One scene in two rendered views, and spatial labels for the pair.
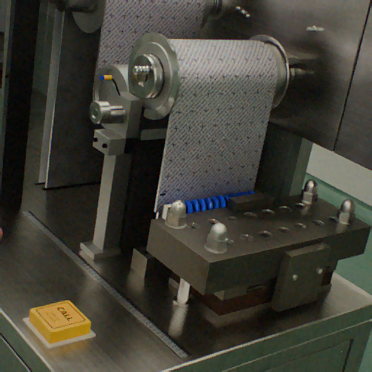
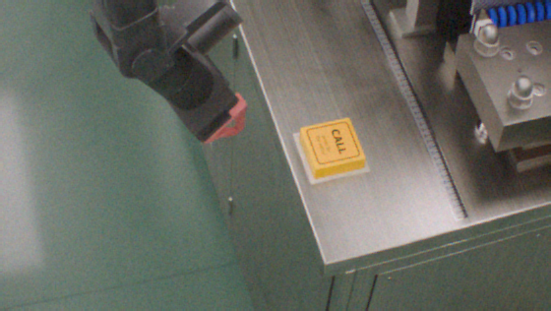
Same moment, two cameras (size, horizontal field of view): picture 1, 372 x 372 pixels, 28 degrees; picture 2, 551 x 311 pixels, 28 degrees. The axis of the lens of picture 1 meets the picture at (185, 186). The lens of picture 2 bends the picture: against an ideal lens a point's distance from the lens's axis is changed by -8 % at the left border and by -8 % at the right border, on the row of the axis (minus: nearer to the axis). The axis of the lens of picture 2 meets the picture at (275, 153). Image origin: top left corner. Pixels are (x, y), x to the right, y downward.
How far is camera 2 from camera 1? 0.63 m
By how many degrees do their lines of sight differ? 37
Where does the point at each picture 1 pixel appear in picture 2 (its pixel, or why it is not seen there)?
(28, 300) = (307, 101)
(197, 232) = (508, 65)
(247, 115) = not seen: outside the picture
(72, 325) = (341, 162)
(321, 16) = not seen: outside the picture
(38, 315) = (307, 140)
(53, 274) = (346, 58)
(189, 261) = (488, 109)
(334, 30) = not seen: outside the picture
